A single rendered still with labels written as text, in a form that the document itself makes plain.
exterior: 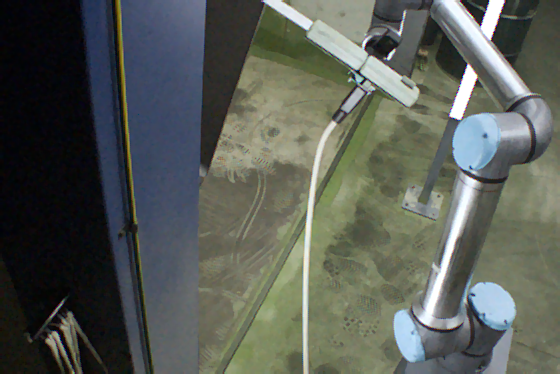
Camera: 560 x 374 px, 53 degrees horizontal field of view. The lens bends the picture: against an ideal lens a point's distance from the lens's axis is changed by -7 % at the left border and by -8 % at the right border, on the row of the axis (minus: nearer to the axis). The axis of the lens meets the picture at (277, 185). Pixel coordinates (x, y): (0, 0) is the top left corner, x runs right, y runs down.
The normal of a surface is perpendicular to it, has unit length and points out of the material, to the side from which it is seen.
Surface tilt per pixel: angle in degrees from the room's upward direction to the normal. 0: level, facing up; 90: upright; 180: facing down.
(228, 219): 0
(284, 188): 0
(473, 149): 82
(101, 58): 90
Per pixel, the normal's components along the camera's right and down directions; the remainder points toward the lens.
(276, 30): -0.39, 0.62
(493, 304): 0.19, -0.71
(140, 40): 0.91, 0.35
